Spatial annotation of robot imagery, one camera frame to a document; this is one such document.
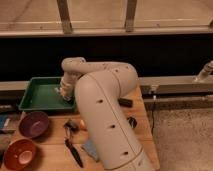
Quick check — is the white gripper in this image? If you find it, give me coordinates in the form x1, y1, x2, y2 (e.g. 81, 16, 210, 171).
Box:
59, 77, 77, 101

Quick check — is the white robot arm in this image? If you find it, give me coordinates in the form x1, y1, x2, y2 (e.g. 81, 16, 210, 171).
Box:
59, 57, 155, 171

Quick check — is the green plastic tray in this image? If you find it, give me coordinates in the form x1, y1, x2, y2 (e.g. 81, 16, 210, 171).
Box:
19, 77, 75, 112

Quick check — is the small black clip tool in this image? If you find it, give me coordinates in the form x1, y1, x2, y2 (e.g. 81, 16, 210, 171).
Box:
64, 119, 79, 133

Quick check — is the orange fruit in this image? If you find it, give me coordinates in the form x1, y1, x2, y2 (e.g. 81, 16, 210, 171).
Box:
79, 120, 87, 131

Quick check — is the purple bowl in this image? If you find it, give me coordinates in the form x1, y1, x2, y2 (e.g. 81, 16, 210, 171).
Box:
19, 111, 49, 139

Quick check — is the black rectangular block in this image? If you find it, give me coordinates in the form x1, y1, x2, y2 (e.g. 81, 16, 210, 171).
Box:
118, 98, 133, 108

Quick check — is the blue sponge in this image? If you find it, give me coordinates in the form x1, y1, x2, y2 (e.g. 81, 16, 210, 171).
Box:
82, 139, 99, 162

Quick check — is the blue box at left edge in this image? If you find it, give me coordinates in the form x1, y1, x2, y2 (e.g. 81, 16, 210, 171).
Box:
0, 114, 20, 134

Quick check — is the small metal cup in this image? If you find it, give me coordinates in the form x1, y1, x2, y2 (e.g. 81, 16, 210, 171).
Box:
127, 117, 137, 129

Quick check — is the orange bowl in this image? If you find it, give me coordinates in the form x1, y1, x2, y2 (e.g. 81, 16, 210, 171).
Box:
3, 139, 37, 171

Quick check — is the black handled knife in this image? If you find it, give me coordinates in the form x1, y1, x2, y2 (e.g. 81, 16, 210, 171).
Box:
65, 139, 84, 168

